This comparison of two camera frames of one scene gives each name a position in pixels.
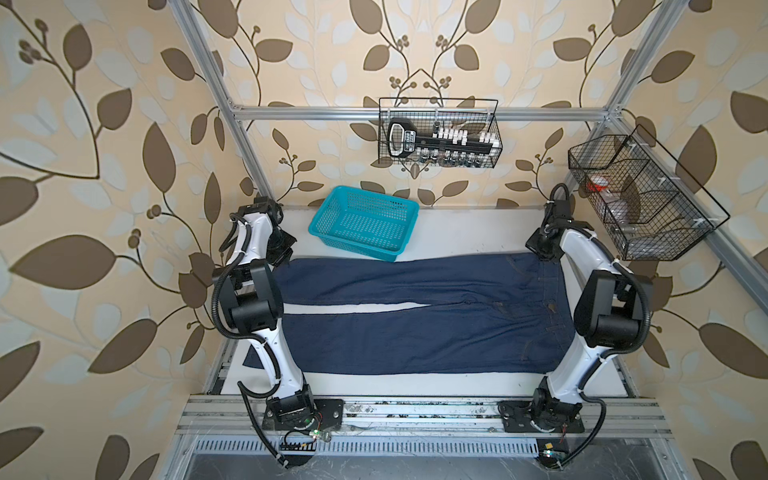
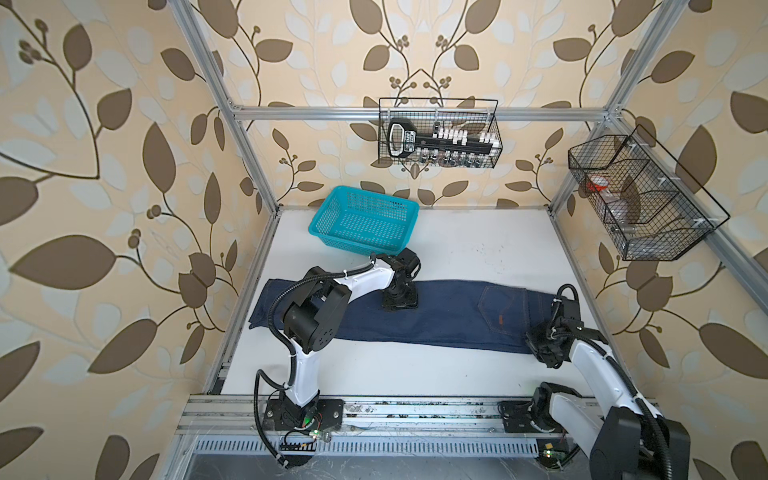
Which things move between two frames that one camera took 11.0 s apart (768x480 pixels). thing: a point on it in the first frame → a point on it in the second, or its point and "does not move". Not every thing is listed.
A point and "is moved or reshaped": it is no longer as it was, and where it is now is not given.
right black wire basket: x=655 y=208 does not move
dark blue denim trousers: x=490 y=313 is moved or reshaped
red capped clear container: x=597 y=184 does not move
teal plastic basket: x=364 y=223 does not move
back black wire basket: x=439 y=131 does not move
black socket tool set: x=439 y=147 does not move
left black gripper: x=288 y=240 → x=410 y=302
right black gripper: x=531 y=243 → x=531 y=339
